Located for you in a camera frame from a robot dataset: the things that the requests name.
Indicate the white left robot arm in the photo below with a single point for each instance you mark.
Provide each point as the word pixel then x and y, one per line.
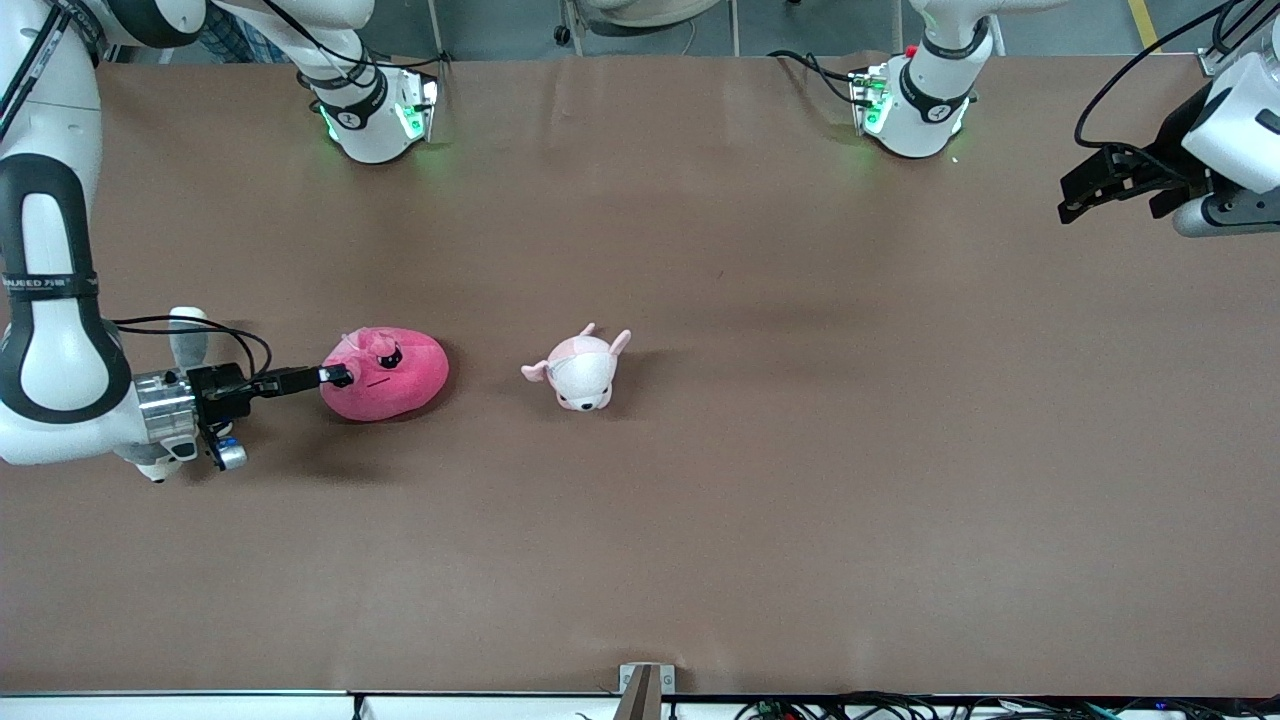
pixel 930 100

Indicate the brown table cover sheet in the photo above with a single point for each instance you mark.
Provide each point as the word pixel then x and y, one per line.
pixel 800 500

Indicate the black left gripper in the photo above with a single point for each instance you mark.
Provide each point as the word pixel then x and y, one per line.
pixel 1172 150

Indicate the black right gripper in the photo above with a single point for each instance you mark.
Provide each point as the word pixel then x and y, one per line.
pixel 218 388

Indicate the pink round plush toy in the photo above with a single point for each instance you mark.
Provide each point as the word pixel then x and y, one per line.
pixel 400 385

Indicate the pale pink white plush pig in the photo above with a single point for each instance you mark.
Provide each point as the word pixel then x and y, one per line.
pixel 580 370

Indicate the white table edge panel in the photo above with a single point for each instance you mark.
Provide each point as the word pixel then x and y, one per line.
pixel 200 708

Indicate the metal bracket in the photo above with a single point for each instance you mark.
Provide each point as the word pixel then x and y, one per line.
pixel 645 690

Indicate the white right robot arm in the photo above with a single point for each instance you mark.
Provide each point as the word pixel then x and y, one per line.
pixel 60 350

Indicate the blue plaid cloth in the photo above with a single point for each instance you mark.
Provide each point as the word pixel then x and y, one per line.
pixel 225 40

